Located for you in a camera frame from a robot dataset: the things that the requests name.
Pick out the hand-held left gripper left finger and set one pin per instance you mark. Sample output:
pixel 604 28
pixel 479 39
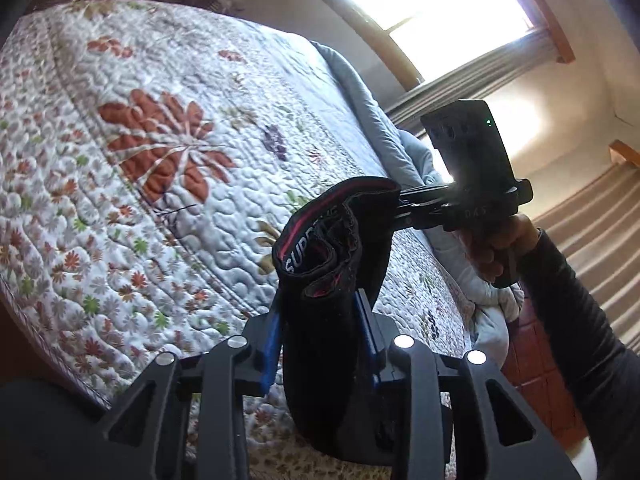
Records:
pixel 270 340

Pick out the wooden headboard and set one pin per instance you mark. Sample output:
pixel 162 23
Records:
pixel 540 360

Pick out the grey curtain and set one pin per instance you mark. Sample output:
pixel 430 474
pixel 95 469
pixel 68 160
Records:
pixel 475 70

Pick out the beige curtain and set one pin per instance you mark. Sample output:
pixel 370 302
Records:
pixel 600 200

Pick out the person's right hand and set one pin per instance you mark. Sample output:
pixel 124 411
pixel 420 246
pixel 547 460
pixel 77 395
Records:
pixel 520 240

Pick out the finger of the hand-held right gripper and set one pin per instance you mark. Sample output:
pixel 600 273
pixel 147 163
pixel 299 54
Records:
pixel 425 212

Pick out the window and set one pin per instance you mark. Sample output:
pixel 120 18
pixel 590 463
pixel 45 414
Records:
pixel 450 5

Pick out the black pants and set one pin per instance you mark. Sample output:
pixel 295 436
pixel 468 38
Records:
pixel 320 360

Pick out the floral quilted bedspread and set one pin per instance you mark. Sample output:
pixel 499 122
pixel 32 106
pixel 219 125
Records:
pixel 150 210

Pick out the blue-grey duvet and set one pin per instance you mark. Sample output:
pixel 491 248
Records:
pixel 365 100

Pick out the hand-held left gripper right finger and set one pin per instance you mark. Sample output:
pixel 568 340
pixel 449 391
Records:
pixel 366 345

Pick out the person's right forearm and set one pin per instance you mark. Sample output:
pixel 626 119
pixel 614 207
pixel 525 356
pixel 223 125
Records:
pixel 575 320

